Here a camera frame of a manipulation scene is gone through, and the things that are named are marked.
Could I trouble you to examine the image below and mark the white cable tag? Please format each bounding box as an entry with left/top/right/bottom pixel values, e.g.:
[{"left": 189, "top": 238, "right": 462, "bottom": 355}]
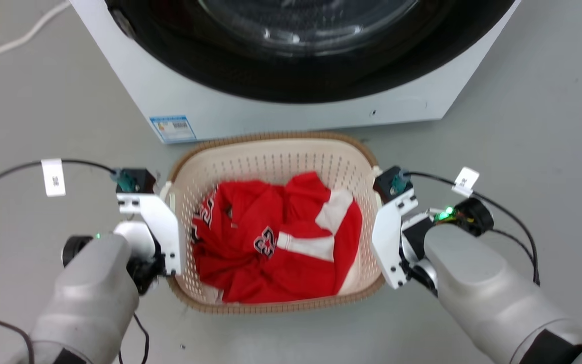
[
  {"left": 41, "top": 158, "right": 67, "bottom": 197},
  {"left": 451, "top": 166, "right": 480, "bottom": 198}
]

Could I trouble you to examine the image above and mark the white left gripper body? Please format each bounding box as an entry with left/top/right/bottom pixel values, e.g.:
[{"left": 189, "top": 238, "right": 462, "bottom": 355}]
[{"left": 113, "top": 194, "right": 181, "bottom": 296}]

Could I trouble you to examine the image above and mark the white floor cable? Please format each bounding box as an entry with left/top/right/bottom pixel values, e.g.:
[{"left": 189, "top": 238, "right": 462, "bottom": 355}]
[{"left": 0, "top": 0, "right": 73, "bottom": 72}]

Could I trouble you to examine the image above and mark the blue white energy label sticker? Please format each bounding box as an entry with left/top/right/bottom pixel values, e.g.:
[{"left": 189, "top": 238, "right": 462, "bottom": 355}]
[{"left": 149, "top": 115, "right": 197, "bottom": 144}]

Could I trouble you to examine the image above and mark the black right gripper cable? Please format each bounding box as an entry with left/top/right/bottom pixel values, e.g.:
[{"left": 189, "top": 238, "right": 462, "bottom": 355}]
[{"left": 403, "top": 171, "right": 541, "bottom": 287}]

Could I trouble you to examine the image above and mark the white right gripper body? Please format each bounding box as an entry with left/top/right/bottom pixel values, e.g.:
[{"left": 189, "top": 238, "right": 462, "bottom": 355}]
[{"left": 371, "top": 189, "right": 439, "bottom": 297}]

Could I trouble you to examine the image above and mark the white front-load washing machine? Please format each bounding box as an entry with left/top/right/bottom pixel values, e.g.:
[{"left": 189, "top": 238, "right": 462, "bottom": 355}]
[{"left": 69, "top": 0, "right": 521, "bottom": 145}]

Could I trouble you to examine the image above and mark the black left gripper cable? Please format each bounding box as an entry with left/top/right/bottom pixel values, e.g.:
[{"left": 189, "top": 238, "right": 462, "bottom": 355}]
[{"left": 0, "top": 159, "right": 118, "bottom": 201}]

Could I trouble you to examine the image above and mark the black round washer door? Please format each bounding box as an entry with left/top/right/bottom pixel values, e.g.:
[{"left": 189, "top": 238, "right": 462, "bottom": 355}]
[{"left": 105, "top": 0, "right": 516, "bottom": 104}]

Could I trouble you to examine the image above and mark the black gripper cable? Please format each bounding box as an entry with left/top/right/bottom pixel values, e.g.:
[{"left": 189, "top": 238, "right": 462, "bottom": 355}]
[
  {"left": 0, "top": 159, "right": 118, "bottom": 201},
  {"left": 403, "top": 171, "right": 541, "bottom": 287}
]

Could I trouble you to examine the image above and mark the beige perforated laundry basket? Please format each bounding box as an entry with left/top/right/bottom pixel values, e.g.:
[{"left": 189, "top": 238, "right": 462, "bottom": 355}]
[{"left": 160, "top": 132, "right": 387, "bottom": 314}]

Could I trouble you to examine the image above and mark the red white sports jersey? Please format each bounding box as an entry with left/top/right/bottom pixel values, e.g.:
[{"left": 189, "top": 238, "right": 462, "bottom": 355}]
[{"left": 190, "top": 171, "right": 363, "bottom": 304}]

